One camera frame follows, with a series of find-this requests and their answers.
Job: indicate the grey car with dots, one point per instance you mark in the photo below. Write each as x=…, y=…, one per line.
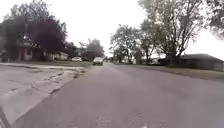
x=98, y=61

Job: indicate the distant green tree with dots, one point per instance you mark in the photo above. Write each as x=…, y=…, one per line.
x=92, y=48

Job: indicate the medium leafy tree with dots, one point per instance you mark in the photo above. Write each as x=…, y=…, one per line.
x=125, y=40

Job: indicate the grey asphalt road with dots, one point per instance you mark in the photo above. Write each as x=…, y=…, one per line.
x=126, y=96

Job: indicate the white car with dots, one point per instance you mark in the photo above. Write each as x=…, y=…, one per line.
x=76, y=59

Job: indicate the grass strip by house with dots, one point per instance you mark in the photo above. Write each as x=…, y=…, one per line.
x=60, y=63

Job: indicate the large spreading tree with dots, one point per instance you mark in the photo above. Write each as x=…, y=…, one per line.
x=173, y=23

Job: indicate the dark trees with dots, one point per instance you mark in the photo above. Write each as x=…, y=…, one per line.
x=43, y=30

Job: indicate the house with porch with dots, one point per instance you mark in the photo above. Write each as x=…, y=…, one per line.
x=26, y=53

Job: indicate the dark low building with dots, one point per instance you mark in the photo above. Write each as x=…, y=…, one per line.
x=200, y=62

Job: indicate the grass verge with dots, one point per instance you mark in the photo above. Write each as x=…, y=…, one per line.
x=200, y=73

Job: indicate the cracked concrete pavement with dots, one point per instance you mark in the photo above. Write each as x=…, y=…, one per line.
x=23, y=90

